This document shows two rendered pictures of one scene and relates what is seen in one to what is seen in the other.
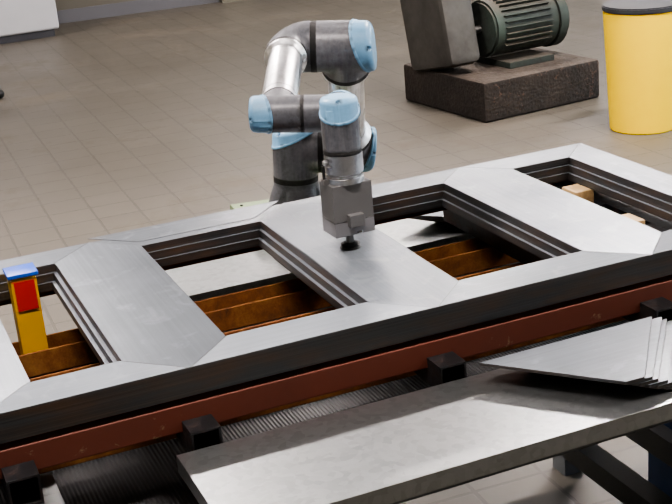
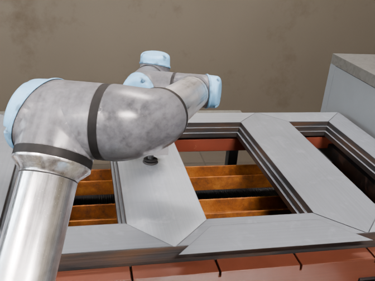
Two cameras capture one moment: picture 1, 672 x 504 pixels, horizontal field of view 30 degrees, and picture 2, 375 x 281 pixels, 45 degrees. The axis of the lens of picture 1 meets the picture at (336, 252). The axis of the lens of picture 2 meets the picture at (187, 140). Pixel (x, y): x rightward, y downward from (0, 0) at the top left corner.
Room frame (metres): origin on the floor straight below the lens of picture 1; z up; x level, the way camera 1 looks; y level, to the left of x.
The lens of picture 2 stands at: (3.45, 0.21, 1.45)
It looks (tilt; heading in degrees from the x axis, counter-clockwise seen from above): 24 degrees down; 187
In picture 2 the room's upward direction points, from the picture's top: 5 degrees clockwise
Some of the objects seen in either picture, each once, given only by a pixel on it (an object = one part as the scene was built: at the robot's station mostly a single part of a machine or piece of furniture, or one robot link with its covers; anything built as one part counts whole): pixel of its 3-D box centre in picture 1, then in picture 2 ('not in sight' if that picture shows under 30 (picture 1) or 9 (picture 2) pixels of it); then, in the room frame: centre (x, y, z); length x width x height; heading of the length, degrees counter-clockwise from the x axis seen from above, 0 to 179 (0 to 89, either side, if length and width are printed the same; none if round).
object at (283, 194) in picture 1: (296, 192); not in sight; (3.12, 0.09, 0.76); 0.15 x 0.15 x 0.10
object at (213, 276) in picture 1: (347, 251); not in sight; (2.90, -0.03, 0.66); 1.30 x 0.20 x 0.03; 111
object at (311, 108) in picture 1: (332, 113); (149, 86); (2.45, -0.02, 1.12); 0.11 x 0.11 x 0.08; 87
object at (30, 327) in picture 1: (29, 321); not in sight; (2.33, 0.62, 0.78); 0.05 x 0.05 x 0.19; 21
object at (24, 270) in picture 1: (20, 274); not in sight; (2.33, 0.62, 0.88); 0.06 x 0.06 x 0.02; 21
